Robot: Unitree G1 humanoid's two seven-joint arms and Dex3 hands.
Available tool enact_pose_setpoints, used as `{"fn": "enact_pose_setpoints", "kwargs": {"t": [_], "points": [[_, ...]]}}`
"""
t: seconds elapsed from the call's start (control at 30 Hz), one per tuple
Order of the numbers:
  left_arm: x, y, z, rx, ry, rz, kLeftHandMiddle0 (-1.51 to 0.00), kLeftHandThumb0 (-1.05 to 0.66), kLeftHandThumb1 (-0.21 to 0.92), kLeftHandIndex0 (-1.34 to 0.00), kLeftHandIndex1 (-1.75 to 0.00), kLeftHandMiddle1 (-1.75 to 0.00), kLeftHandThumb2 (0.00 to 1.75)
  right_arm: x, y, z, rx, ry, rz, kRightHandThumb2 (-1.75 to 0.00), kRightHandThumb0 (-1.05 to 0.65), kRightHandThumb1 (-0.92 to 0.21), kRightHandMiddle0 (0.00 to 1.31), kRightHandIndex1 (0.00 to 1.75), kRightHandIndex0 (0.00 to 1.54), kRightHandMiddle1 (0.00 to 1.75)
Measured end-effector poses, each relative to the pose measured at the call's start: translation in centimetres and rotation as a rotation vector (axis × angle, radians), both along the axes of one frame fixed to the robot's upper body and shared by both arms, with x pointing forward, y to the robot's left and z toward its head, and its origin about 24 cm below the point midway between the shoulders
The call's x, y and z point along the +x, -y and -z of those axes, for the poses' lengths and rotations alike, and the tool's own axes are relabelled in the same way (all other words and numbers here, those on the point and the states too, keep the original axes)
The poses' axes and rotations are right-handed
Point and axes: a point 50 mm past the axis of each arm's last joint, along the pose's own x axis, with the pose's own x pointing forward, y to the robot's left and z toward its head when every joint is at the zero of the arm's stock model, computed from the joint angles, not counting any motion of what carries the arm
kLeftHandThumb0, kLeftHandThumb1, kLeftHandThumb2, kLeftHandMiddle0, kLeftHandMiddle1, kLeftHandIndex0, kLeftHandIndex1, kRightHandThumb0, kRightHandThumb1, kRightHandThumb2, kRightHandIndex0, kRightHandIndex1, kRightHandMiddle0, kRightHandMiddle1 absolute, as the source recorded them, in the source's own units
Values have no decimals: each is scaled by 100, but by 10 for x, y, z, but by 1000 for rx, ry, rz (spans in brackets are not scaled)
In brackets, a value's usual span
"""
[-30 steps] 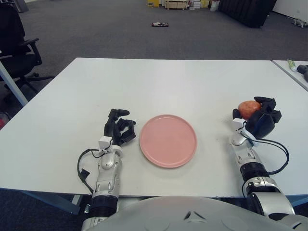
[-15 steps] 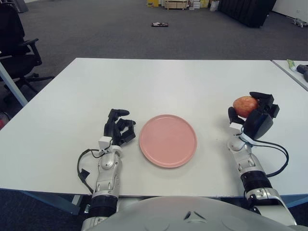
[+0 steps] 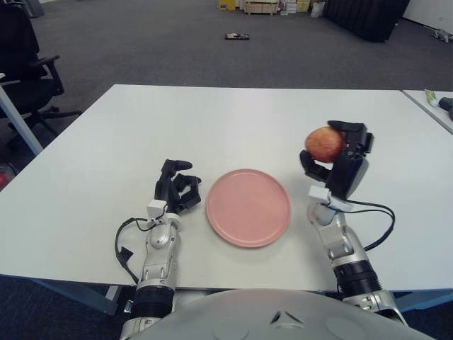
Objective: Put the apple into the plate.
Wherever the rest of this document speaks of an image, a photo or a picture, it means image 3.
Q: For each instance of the yellow box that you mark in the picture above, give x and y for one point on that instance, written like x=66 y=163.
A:
x=227 y=5

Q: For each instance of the red object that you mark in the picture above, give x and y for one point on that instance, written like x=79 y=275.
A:
x=4 y=177

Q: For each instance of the white plastic bag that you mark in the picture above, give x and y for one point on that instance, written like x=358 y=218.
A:
x=316 y=10

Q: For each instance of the black handheld controller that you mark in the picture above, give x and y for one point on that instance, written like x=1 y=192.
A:
x=446 y=102

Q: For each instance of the pile of white boxes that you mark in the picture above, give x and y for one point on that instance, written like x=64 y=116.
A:
x=295 y=7

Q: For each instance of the black flat tray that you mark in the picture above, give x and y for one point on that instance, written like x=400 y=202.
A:
x=238 y=36

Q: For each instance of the wooden crate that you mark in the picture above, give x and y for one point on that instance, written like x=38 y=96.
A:
x=261 y=7

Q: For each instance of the black office chair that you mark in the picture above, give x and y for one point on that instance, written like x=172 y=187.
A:
x=21 y=92

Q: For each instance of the grey robot torso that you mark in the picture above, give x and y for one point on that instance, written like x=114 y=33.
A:
x=283 y=318

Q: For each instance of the grey robot dog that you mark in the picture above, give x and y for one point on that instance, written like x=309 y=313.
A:
x=440 y=35

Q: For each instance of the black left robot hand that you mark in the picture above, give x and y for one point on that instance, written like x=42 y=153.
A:
x=165 y=187

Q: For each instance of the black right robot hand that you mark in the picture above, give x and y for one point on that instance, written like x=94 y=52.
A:
x=345 y=173

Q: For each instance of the red yellow apple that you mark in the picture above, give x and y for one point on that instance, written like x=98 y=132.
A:
x=323 y=143

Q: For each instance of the black fabric partition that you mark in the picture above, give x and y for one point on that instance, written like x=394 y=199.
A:
x=364 y=19

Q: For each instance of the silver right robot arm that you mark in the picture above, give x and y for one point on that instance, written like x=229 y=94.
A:
x=339 y=241

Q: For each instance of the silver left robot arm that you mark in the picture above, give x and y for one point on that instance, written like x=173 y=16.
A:
x=159 y=248

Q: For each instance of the grey-blue desk leg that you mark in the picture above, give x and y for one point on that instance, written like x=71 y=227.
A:
x=17 y=120

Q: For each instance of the pink round plate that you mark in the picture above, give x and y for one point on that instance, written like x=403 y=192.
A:
x=247 y=209

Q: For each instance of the green white tube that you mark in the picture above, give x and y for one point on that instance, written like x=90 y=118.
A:
x=431 y=97

